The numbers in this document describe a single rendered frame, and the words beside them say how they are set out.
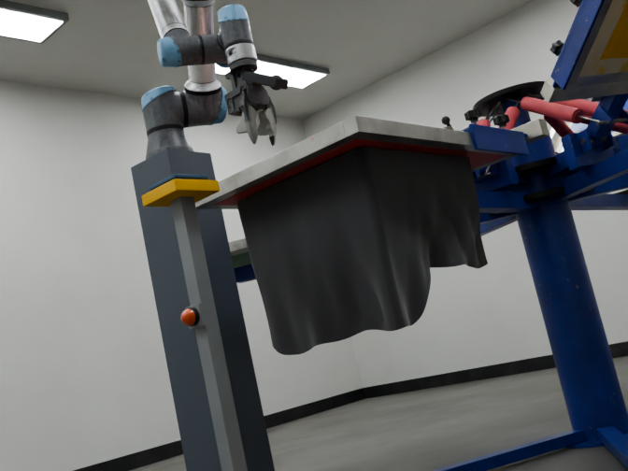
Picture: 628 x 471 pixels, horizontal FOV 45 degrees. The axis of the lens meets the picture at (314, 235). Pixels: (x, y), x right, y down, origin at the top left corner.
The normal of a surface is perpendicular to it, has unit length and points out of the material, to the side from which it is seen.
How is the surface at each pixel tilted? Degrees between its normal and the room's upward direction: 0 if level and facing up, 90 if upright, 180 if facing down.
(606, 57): 148
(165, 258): 90
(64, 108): 90
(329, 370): 90
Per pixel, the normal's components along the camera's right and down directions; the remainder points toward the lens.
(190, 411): -0.62, 0.01
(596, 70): 0.33, 0.70
